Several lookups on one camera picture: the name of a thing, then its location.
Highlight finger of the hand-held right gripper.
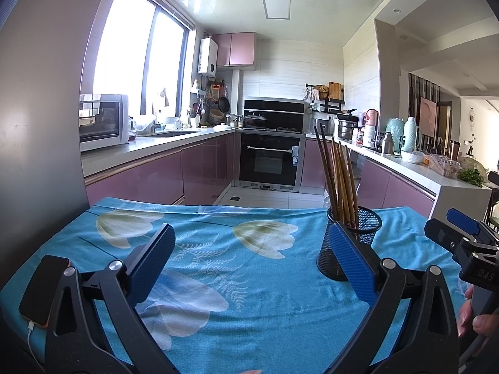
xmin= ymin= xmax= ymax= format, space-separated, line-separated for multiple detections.
xmin=448 ymin=208 xmax=499 ymax=243
xmin=424 ymin=218 xmax=473 ymax=257

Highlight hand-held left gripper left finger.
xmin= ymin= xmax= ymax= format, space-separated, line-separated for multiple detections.
xmin=45 ymin=223 xmax=178 ymax=374

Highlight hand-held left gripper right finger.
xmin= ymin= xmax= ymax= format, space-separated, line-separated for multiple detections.
xmin=327 ymin=222 xmax=461 ymax=374

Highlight black mesh utensil holder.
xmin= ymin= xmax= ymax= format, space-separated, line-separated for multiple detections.
xmin=317 ymin=206 xmax=383 ymax=282

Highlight bunch of wooden chopsticks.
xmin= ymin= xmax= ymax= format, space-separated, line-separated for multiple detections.
xmin=314 ymin=122 xmax=359 ymax=228

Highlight person's right hand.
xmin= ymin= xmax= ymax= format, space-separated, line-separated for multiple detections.
xmin=457 ymin=285 xmax=499 ymax=339

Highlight leafy green vegetables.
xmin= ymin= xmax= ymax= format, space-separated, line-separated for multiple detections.
xmin=458 ymin=167 xmax=484 ymax=185

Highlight clear plastic container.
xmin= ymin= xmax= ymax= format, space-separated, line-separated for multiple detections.
xmin=429 ymin=155 xmax=461 ymax=176

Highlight white kitchen countertop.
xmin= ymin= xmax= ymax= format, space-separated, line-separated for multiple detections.
xmin=80 ymin=127 xmax=238 ymax=176
xmin=306 ymin=132 xmax=492 ymax=221

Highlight pink base cabinets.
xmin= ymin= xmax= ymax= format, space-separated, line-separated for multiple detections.
xmin=85 ymin=132 xmax=238 ymax=207
xmin=302 ymin=138 xmax=437 ymax=219

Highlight mint green flask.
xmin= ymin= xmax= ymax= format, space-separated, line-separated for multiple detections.
xmin=401 ymin=117 xmax=422 ymax=152

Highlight blue floral tablecloth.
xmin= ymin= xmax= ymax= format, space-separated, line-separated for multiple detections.
xmin=0 ymin=197 xmax=476 ymax=374

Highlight smartphone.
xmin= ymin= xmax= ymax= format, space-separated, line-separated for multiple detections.
xmin=19 ymin=255 xmax=76 ymax=328

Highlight black built-in oven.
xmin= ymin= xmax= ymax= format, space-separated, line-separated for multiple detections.
xmin=239 ymin=130 xmax=307 ymax=192

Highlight steel steamer pot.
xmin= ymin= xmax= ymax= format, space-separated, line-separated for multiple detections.
xmin=336 ymin=115 xmax=358 ymax=141

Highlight pink thermos jug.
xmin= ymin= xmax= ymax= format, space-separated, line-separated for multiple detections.
xmin=364 ymin=109 xmax=380 ymax=137

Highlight white microwave oven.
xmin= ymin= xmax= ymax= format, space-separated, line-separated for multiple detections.
xmin=79 ymin=93 xmax=129 ymax=152

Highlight black range hood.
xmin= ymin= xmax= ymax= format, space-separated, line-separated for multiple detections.
xmin=244 ymin=97 xmax=305 ymax=131

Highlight wok with lid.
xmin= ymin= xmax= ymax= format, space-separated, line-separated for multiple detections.
xmin=244 ymin=112 xmax=269 ymax=129

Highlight silver refrigerator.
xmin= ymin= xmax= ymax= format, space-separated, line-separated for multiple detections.
xmin=0 ymin=0 xmax=121 ymax=293

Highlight white water heater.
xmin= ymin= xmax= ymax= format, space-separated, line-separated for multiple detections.
xmin=198 ymin=38 xmax=218 ymax=78

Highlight kitchen window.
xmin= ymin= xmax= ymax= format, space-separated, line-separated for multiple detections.
xmin=91 ymin=0 xmax=196 ymax=117

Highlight ceiling light panel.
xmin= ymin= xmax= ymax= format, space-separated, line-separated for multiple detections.
xmin=261 ymin=0 xmax=292 ymax=20

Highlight framed wall picture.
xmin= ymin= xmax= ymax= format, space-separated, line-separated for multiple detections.
xmin=420 ymin=97 xmax=437 ymax=135

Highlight white charging cable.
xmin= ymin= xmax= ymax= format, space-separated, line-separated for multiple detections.
xmin=27 ymin=319 xmax=40 ymax=363

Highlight black wall rack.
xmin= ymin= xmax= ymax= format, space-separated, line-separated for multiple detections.
xmin=305 ymin=82 xmax=346 ymax=112

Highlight pink wall cabinet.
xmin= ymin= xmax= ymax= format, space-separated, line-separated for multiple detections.
xmin=211 ymin=32 xmax=256 ymax=68

